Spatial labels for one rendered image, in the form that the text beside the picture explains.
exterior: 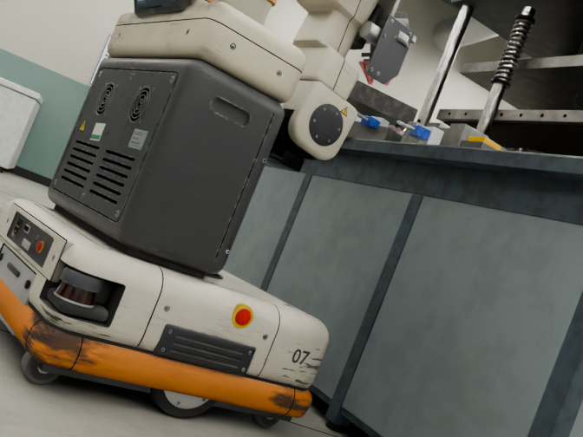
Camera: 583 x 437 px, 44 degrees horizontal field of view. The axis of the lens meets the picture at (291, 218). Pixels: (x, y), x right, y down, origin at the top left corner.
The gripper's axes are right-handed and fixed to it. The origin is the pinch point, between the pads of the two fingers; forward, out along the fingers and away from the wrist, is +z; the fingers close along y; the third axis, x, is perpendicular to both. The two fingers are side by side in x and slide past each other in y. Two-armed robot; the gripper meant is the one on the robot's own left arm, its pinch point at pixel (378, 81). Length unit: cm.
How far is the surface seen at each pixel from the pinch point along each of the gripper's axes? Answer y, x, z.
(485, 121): 33, -89, 21
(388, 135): -12.8, 6.7, 15.1
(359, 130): -2.2, 9.1, 14.4
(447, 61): 74, -106, -4
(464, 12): 74, -117, -27
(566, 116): -6, -89, 15
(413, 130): -33.9, 16.4, 11.0
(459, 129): -40.6, 6.0, 10.9
